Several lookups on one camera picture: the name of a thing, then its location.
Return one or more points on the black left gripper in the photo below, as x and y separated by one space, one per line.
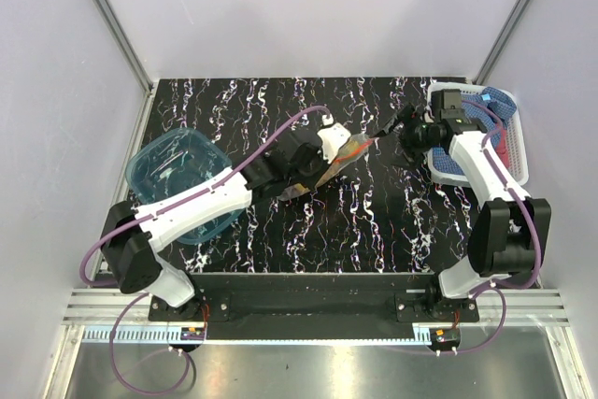
321 163

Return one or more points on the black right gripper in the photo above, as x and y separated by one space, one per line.
408 118

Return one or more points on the clear zip top bag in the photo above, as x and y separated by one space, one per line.
351 152

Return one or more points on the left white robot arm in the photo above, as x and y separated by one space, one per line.
132 248

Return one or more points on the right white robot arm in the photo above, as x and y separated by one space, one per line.
507 244

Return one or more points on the red cloth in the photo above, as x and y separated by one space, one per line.
498 142

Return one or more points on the blue transparent plastic container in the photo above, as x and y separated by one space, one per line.
188 186

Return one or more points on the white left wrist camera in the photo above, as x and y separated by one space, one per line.
333 138

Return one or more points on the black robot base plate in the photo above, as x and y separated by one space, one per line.
316 308

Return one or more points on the aluminium rail frame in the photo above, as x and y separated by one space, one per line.
116 30

